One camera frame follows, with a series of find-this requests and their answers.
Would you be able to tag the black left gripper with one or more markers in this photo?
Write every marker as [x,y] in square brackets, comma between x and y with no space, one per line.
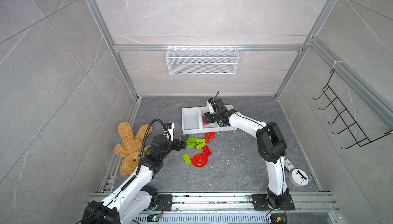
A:
[183,142]

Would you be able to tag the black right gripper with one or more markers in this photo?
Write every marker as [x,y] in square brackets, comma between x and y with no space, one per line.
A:
[208,118]

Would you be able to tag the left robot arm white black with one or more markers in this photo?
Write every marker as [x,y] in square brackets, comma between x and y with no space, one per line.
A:
[134,195]

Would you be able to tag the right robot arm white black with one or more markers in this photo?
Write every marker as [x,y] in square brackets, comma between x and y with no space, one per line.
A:
[271,145]

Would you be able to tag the green lego brick lower left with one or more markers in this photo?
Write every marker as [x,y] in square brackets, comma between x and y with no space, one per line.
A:
[190,145]

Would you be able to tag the green lego brick upper left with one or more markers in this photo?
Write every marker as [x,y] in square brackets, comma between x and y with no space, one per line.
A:
[191,140]

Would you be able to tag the white right storage bin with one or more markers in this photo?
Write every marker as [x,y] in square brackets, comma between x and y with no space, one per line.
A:
[227,128]

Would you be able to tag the white storage bin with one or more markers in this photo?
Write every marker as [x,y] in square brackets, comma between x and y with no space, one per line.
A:
[227,128]
[205,128]
[191,120]

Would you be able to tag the white middle storage bin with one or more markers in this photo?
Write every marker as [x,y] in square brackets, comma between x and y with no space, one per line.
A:
[205,128]

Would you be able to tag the green lego brick lone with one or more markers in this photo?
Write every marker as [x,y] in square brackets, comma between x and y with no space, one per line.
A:
[187,159]

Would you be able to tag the green lego brick upper side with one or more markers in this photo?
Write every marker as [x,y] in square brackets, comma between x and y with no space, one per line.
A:
[199,141]

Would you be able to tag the green lego brick tilted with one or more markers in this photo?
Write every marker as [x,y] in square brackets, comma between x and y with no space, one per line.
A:
[200,146]

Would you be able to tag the red lego brick square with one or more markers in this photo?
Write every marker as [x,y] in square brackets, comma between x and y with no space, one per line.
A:
[212,135]

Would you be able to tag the red lego brick long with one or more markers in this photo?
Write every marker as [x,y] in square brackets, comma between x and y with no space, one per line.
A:
[207,138]

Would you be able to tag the white left storage bin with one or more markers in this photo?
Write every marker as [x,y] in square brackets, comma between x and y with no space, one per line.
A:
[191,120]

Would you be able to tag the red lego arch piece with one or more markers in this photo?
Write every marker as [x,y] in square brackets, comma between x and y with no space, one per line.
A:
[200,160]

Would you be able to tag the brown teddy bear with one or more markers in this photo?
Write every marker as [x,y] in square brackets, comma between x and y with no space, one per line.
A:
[130,151]

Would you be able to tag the white tape roll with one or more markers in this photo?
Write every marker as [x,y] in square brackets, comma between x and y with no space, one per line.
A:
[299,178]

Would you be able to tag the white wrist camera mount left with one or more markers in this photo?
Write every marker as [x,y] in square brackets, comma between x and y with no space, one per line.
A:
[169,131]

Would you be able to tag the white wire mesh basket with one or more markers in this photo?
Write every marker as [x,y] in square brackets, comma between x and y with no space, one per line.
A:
[202,60]

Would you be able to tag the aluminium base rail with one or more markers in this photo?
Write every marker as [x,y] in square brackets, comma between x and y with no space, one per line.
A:
[241,208]

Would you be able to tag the black wire hook rack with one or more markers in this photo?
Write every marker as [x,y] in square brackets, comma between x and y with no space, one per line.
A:
[343,114]

